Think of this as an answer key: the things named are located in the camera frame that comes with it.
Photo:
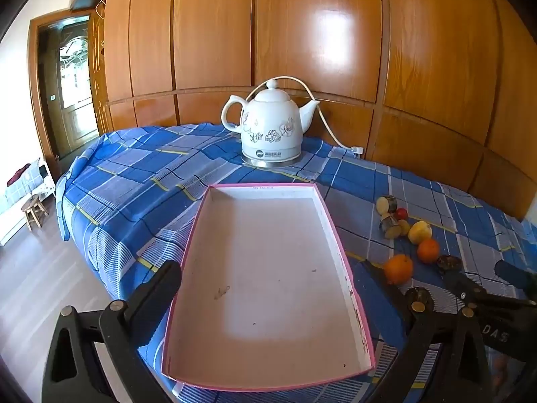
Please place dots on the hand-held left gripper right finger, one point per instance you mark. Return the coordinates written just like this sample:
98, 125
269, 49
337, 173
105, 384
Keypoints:
409, 317

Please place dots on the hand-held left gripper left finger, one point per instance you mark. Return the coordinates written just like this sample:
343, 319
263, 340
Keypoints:
157, 294

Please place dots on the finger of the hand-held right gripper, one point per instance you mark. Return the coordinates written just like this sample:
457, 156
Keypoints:
461, 287
516, 279

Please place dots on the dark brown mangosteen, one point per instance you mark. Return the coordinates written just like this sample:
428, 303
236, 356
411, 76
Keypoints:
449, 263

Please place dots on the orange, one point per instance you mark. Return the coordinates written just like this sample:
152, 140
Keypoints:
428, 251
398, 269

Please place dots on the small yellow plum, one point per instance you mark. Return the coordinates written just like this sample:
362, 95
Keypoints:
404, 228

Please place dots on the eggplant piece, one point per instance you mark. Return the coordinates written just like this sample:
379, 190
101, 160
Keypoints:
384, 205
390, 230

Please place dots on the red tomato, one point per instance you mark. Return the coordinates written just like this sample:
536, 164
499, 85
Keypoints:
402, 213

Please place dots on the pink-edged white cardboard box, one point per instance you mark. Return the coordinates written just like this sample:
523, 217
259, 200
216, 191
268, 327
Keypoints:
268, 268

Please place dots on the blue plaid cloth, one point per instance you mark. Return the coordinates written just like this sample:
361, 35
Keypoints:
138, 184

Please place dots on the small wooden stool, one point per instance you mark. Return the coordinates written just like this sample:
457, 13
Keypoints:
32, 205

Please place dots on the white bench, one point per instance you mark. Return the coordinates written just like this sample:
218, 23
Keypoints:
16, 208

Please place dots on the white power plug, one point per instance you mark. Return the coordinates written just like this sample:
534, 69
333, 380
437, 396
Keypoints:
357, 151

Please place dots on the metal kettle base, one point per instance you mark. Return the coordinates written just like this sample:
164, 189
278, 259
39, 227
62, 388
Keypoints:
270, 163

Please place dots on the dark red cloth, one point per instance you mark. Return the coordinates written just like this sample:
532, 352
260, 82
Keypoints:
17, 175

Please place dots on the wooden door with glass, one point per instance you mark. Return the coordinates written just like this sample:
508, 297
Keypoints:
73, 121

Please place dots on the white floral ceramic kettle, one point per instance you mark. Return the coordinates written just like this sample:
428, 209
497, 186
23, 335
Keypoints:
268, 113

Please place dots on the wooden wardrobe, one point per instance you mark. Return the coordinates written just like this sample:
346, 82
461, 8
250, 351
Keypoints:
319, 29

